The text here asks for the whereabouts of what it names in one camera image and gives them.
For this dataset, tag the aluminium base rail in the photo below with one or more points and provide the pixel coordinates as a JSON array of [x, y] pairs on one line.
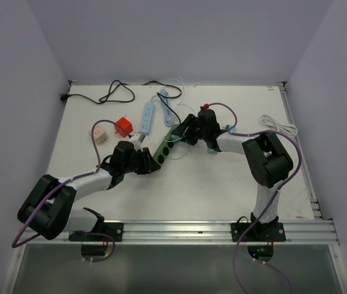
[[148, 232]]

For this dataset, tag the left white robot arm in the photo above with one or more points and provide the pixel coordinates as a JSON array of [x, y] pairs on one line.
[[48, 209]]

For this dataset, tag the yellow charger plug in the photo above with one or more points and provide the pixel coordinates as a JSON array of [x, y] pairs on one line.
[[211, 150]]

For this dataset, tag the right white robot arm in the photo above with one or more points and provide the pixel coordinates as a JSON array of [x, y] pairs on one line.
[[269, 164]]

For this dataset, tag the black mount plate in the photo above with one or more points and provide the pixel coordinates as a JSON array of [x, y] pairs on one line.
[[268, 232], [113, 229]]

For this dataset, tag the red cube socket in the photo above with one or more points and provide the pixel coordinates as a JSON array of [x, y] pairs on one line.
[[123, 127]]

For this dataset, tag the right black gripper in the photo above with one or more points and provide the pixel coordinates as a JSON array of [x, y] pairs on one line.
[[190, 121]]

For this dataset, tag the pink cube socket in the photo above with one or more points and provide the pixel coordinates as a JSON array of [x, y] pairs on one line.
[[99, 134]]

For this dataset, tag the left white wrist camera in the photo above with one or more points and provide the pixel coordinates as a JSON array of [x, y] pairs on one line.
[[137, 139]]

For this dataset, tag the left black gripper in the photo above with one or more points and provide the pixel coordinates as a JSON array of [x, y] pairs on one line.
[[148, 163]]

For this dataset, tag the right black mount plate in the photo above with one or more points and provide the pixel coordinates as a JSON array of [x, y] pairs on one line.
[[268, 232]]

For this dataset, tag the left black mount plate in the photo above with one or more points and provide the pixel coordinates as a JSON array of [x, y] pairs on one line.
[[113, 229]]

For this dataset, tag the green power strip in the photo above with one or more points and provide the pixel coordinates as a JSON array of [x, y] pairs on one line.
[[166, 146]]

